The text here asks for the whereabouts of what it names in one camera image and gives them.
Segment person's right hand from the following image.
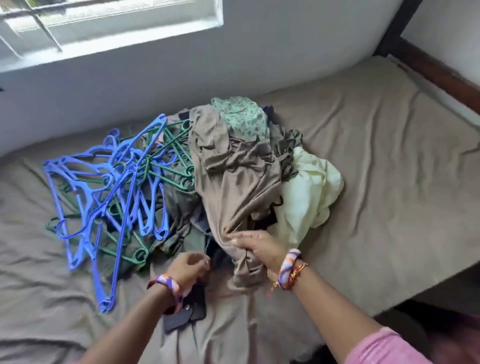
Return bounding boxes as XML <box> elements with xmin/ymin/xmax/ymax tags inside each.
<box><xmin>228</xmin><ymin>229</ymin><xmax>291</xmax><ymax>283</ymax></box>

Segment person's left hand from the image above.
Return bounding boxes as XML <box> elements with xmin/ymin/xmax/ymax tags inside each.
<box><xmin>162</xmin><ymin>251</ymin><xmax>213</xmax><ymax>298</ymax></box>

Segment navy blue shorts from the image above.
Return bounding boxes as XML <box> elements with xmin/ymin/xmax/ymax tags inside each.
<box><xmin>162</xmin><ymin>216</ymin><xmax>226</xmax><ymax>336</ymax></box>

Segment olive green button shirt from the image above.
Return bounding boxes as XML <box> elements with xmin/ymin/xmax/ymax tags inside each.
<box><xmin>149</xmin><ymin>171</ymin><xmax>216</xmax><ymax>261</ymax></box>

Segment beige garment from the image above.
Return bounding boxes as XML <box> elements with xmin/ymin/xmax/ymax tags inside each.
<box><xmin>186</xmin><ymin>102</ymin><xmax>285</xmax><ymax>291</ymax></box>

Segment light yellow shirt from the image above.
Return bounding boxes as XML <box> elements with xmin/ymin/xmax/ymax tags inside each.
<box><xmin>267</xmin><ymin>145</ymin><xmax>347</xmax><ymax>249</ymax></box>

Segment olive green t-shirt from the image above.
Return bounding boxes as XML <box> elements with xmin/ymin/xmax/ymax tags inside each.
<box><xmin>261</xmin><ymin>104</ymin><xmax>306</xmax><ymax>182</ymax></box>

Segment pile of blue hangers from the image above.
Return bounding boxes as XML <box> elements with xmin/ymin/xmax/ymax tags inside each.
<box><xmin>42</xmin><ymin>113</ymin><xmax>182</xmax><ymax>314</ymax></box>

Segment mint patterned clothes item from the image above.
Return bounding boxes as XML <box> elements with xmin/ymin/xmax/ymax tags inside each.
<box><xmin>209</xmin><ymin>95</ymin><xmax>272</xmax><ymax>144</ymax></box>

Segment person's right forearm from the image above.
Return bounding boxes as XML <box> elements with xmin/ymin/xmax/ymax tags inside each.
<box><xmin>287</xmin><ymin>264</ymin><xmax>385</xmax><ymax>363</ymax></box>

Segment person's left forearm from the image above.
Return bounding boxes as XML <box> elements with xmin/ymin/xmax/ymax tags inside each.
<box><xmin>77</xmin><ymin>283</ymin><xmax>178</xmax><ymax>364</ymax></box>

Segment bed with beige sheet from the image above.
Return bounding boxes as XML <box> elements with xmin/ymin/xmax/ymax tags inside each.
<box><xmin>0</xmin><ymin>55</ymin><xmax>480</xmax><ymax>364</ymax></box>

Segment striped orange purple bangle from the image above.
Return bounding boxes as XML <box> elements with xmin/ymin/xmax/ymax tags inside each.
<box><xmin>146</xmin><ymin>273</ymin><xmax>186</xmax><ymax>315</ymax></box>

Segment striped white purple bangle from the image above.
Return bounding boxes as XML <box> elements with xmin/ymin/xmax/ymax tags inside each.
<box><xmin>275</xmin><ymin>247</ymin><xmax>303</xmax><ymax>293</ymax></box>

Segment white framed window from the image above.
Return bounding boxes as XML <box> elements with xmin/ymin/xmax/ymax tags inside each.
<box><xmin>0</xmin><ymin>0</ymin><xmax>225</xmax><ymax>75</ymax></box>

